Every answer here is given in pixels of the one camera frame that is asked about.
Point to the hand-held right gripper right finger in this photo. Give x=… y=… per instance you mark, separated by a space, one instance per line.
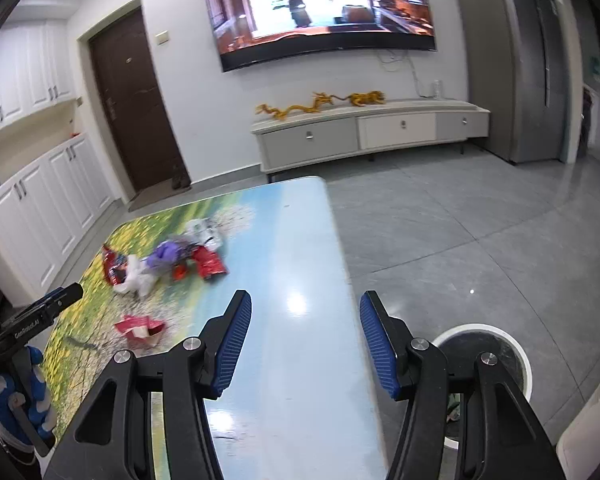
x=377 y=345

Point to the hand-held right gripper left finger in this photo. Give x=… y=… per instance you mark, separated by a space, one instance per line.
x=232 y=342

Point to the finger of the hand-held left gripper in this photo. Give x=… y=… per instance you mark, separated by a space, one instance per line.
x=60 y=298

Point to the small red snack wrapper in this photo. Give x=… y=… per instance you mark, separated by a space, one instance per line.
x=114 y=262

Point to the translucent plastic bag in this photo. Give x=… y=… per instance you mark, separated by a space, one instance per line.
x=137 y=275

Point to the large red snack packet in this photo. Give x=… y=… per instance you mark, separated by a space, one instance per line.
x=207 y=262

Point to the pink wrapper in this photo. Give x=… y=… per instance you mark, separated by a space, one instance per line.
x=140 y=329

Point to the purple wrapper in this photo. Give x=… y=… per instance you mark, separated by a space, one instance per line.
x=170 y=255

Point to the white printed bag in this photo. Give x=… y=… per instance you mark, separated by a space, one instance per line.
x=202 y=232

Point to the white round trash bin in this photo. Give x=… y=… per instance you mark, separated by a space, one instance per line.
x=522 y=355

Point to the white base cabinets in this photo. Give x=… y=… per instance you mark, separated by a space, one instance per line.
x=45 y=200

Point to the dark shoes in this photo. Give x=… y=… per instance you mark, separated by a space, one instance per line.
x=181 y=177

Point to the dark brown door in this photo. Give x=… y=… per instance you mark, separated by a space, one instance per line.
x=135 y=110

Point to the white television console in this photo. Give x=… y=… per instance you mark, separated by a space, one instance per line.
x=330 y=135

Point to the white side table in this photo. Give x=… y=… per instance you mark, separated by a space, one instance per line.
x=590 y=435

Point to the long golden dragon figurine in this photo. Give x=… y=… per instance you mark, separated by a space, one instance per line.
x=292 y=109

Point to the short golden dragon figurine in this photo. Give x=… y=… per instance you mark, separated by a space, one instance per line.
x=365 y=98

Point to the small white device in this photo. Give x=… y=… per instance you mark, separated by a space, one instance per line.
x=436 y=90

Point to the grey refrigerator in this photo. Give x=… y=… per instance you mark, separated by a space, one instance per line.
x=520 y=60

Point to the white wall cabinets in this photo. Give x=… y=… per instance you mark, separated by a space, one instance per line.
x=20 y=80

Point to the wall light switch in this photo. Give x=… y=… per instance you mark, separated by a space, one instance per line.
x=162 y=37

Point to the wall television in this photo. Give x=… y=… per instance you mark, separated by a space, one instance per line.
x=320 y=10

